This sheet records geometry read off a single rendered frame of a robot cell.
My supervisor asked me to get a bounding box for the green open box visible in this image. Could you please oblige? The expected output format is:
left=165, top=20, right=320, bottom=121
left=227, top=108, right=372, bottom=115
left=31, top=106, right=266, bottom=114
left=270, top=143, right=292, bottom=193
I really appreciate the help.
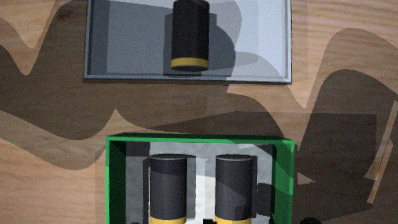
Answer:
left=105, top=132, right=295, bottom=224

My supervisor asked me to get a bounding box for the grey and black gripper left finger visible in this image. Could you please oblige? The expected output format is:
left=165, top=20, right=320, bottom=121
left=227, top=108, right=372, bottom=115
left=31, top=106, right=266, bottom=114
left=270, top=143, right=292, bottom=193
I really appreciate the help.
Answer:
left=203, top=219, right=217, bottom=224

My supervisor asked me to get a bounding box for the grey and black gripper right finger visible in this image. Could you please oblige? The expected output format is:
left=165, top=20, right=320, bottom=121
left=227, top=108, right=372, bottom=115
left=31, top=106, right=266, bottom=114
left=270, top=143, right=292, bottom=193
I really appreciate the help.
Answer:
left=300, top=217, right=322, bottom=224

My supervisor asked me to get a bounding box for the black battery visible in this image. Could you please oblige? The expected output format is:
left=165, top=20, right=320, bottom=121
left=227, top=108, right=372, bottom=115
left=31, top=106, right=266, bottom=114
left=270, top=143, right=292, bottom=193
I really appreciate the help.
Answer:
left=150, top=154, right=187, bottom=224
left=171, top=0, right=210, bottom=72
left=215, top=154, right=253, bottom=224

